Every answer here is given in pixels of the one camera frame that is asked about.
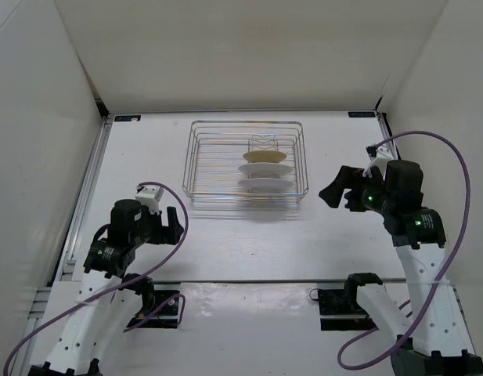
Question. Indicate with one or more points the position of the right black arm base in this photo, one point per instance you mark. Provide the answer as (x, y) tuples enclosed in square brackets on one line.
[(337, 314)]

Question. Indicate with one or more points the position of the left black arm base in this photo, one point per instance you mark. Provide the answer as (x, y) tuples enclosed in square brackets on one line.
[(164, 309)]

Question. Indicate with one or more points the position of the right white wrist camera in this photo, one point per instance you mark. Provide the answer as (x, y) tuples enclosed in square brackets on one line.
[(378, 158)]

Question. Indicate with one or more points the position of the beige plate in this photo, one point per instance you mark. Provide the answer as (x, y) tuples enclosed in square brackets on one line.
[(264, 156)]

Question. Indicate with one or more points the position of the right blue corner sticker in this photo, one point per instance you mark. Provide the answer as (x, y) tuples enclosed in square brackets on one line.
[(361, 114)]

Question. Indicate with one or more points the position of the white patterned plate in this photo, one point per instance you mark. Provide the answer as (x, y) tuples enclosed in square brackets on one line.
[(265, 184)]

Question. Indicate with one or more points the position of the aluminium table rail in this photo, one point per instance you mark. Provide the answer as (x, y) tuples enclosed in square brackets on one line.
[(68, 255)]

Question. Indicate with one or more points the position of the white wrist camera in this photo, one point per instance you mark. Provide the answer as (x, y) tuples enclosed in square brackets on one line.
[(149, 194), (378, 158)]

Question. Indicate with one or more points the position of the left blue corner sticker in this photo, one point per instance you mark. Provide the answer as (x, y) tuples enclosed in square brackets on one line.
[(127, 118)]

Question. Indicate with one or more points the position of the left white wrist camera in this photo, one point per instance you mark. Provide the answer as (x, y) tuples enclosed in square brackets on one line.
[(149, 194)]

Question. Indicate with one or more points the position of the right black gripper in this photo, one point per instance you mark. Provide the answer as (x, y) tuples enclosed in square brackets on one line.
[(347, 178)]

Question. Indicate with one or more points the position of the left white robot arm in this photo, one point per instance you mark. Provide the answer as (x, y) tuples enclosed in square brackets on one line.
[(109, 297)]

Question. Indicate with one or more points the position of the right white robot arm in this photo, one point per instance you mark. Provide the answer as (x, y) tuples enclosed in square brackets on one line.
[(431, 341)]

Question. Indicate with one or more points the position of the blue corner sticker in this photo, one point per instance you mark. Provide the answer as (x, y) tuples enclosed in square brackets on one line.
[(127, 118), (361, 114)]

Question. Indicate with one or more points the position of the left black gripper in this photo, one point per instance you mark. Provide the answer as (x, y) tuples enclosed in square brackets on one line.
[(168, 235)]

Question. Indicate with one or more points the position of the silver wire dish rack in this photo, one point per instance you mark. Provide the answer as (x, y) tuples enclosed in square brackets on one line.
[(215, 151)]

